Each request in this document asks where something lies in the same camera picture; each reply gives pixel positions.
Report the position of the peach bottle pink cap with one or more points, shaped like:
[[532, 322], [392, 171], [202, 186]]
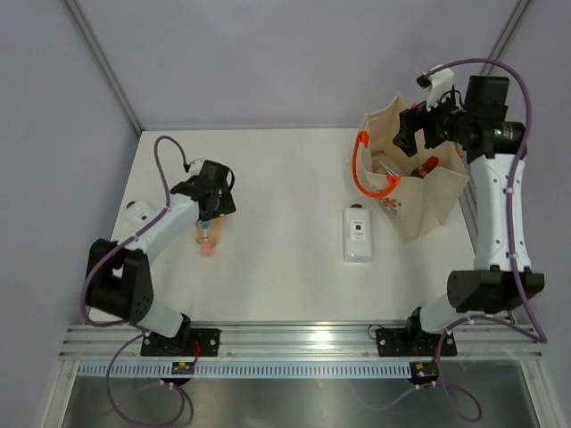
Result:
[[207, 235]]

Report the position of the clear squeeze tube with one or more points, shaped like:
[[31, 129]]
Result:
[[387, 167]]

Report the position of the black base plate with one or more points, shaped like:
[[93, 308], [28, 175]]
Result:
[[203, 342], [395, 342]]

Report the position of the canvas tote bag orange handles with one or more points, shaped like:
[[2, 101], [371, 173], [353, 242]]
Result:
[[414, 206]]

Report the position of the left aluminium frame post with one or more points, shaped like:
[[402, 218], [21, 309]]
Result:
[[80, 21]]

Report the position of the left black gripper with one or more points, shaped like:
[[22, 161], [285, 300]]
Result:
[[225, 206]]

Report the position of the aluminium frame post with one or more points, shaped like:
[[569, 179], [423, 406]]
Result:
[[80, 21], [509, 29]]

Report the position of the white rectangular bottle black cap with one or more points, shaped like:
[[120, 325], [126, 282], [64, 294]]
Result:
[[357, 240]]

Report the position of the cream pump bottle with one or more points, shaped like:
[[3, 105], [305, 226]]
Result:
[[378, 169]]

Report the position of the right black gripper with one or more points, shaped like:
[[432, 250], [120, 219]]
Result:
[[415, 119]]

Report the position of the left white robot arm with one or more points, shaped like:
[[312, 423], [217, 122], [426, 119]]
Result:
[[119, 280]]

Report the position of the green bottle red cap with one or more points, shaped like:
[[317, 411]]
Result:
[[425, 168]]

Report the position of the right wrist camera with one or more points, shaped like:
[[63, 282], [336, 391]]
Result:
[[439, 82]]

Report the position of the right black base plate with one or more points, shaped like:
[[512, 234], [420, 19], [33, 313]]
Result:
[[395, 342]]

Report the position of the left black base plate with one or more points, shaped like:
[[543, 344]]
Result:
[[203, 342]]

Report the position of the white slotted cable duct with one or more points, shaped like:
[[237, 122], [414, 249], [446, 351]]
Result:
[[249, 369]]

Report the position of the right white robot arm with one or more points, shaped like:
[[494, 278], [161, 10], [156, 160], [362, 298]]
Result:
[[502, 278]]

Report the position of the aluminium mounting rail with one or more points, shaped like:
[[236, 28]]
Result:
[[302, 342]]

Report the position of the right aluminium frame post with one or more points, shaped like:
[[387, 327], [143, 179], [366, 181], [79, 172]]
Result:
[[509, 29]]

